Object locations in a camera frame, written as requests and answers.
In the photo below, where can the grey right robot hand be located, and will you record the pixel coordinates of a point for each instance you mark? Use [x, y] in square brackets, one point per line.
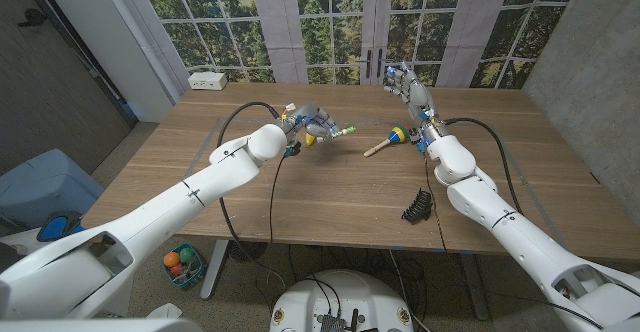
[415, 94]

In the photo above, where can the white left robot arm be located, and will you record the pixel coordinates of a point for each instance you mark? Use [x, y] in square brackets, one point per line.
[175, 197]

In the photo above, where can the white paper piece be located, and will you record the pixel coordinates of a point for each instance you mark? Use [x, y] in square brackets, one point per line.
[167, 312]

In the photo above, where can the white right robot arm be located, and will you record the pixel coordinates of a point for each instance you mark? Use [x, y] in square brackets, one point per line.
[500, 222]

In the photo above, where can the yellow toy banana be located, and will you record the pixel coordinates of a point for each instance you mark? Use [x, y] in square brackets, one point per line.
[310, 139]

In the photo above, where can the white power outlet box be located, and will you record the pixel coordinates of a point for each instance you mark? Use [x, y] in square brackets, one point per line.
[207, 80]

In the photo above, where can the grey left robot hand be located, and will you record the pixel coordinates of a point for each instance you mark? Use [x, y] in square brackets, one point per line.
[312, 114]

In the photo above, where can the white robot torso base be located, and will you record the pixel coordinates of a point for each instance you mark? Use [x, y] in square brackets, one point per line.
[345, 297]

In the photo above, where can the printed window backdrop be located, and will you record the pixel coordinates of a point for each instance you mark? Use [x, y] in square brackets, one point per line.
[320, 22]

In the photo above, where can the white green marker body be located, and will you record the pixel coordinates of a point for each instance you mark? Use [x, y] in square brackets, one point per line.
[342, 133]

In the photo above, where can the black round fan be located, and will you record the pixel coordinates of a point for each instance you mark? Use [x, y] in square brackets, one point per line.
[247, 250]

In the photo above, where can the colourful wooden maraca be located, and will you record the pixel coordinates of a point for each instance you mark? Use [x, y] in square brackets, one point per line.
[398, 134]

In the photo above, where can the blue grey storage bin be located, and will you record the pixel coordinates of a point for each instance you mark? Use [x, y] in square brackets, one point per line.
[45, 187]

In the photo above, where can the table leg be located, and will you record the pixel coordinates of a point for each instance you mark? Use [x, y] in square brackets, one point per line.
[215, 267]
[475, 287]

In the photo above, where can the black hair clip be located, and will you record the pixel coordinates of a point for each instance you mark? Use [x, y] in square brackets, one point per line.
[419, 209]

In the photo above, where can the basket of colourful balls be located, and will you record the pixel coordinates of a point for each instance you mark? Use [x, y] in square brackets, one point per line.
[180, 264]

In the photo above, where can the blue black pad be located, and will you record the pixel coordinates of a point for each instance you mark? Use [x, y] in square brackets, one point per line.
[52, 227]

